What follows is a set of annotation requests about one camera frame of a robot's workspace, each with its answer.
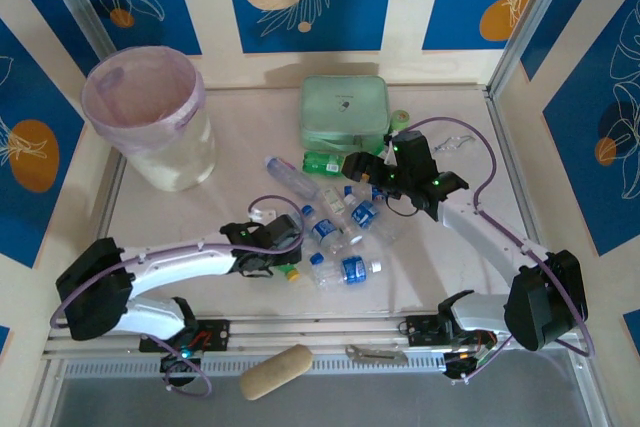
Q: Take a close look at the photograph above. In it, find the green bottle yellow cap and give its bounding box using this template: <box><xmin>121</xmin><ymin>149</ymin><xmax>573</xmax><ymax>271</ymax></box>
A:
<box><xmin>359</xmin><ymin>132</ymin><xmax>399</xmax><ymax>184</ymax></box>
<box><xmin>302</xmin><ymin>150</ymin><xmax>347</xmax><ymax>177</ymax></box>
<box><xmin>272</xmin><ymin>260</ymin><xmax>301</xmax><ymax>282</ymax></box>

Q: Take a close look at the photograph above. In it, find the clear bottle blue cap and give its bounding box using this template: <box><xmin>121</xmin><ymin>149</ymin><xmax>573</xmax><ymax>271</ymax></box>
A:
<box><xmin>307</xmin><ymin>252</ymin><xmax>331</xmax><ymax>278</ymax></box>

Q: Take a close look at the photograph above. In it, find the clear bottle white green label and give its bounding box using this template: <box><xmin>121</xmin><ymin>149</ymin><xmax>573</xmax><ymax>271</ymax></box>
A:
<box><xmin>321</xmin><ymin>186</ymin><xmax>365</xmax><ymax>247</ymax></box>

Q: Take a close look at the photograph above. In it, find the large clear bottle pink label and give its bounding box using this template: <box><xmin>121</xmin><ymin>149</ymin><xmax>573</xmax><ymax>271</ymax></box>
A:
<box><xmin>263</xmin><ymin>155</ymin><xmax>322</xmax><ymax>202</ymax></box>

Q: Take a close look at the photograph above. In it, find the blue label bottle white cap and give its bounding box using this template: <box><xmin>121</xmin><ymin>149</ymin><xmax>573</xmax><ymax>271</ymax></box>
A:
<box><xmin>315</xmin><ymin>255</ymin><xmax>385</xmax><ymax>292</ymax></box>

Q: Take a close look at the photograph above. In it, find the white plastic bin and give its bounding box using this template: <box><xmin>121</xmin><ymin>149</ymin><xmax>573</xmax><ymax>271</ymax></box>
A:
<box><xmin>102</xmin><ymin>96</ymin><xmax>218</xmax><ymax>193</ymax></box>

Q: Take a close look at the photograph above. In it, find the pink bin liner bag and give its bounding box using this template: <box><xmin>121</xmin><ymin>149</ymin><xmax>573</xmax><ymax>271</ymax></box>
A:
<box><xmin>81</xmin><ymin>45</ymin><xmax>207</xmax><ymax>151</ymax></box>

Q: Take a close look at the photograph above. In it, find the small green can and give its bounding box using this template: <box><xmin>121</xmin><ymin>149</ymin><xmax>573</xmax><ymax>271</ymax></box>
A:
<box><xmin>389</xmin><ymin>109</ymin><xmax>414</xmax><ymax>134</ymax></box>

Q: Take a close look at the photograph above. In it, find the mint green zip pouch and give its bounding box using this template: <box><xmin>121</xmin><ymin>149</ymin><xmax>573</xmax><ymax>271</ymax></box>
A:
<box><xmin>298</xmin><ymin>74</ymin><xmax>392</xmax><ymax>153</ymax></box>

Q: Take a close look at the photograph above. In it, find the tan foam roller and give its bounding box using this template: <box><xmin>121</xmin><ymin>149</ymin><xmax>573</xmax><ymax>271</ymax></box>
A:
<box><xmin>238</xmin><ymin>344</ymin><xmax>315</xmax><ymax>402</ymax></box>

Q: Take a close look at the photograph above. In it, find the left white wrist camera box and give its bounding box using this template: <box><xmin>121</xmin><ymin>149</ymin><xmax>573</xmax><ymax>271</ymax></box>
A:
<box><xmin>247</xmin><ymin>203</ymin><xmax>281</xmax><ymax>222</ymax></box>

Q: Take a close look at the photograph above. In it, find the aluminium frame rail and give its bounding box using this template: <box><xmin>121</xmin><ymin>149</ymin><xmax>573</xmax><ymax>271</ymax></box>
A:
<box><xmin>42</xmin><ymin>309</ymin><xmax>592</xmax><ymax>363</ymax></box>

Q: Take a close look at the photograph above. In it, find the aluminium side rail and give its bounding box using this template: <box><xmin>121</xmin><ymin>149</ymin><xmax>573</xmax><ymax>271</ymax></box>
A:
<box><xmin>484</xmin><ymin>86</ymin><xmax>565</xmax><ymax>308</ymax></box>
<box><xmin>73</xmin><ymin>154</ymin><xmax>129</xmax><ymax>319</ymax></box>

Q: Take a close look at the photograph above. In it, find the flat metal bracket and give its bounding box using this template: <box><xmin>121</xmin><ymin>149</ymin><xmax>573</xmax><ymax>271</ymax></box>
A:
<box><xmin>345</xmin><ymin>344</ymin><xmax>409</xmax><ymax>364</ymax></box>

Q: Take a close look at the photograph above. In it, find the grey slotted cable duct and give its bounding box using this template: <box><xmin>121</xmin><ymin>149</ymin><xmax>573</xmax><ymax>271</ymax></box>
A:
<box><xmin>62</xmin><ymin>354</ymin><xmax>576</xmax><ymax>379</ymax></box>

